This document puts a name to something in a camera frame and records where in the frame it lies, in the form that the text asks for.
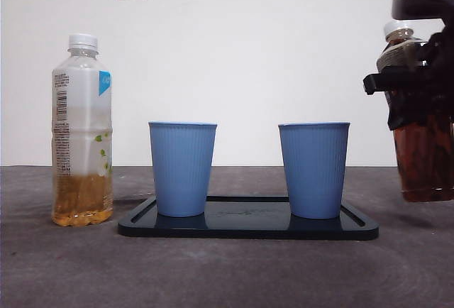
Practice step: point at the dark blue tray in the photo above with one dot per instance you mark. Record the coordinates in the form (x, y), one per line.
(244, 224)

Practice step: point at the dark oolong tea bottle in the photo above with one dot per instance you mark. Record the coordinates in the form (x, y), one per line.
(425, 162)

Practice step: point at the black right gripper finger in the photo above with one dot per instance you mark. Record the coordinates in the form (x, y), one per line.
(408, 81)

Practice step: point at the pale tea bottle white label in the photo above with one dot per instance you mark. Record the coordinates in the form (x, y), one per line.
(83, 194)

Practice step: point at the blue ribbed cup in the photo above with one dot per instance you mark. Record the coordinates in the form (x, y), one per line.
(181, 169)
(314, 169)

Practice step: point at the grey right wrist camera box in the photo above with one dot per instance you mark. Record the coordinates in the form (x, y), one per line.
(422, 3)

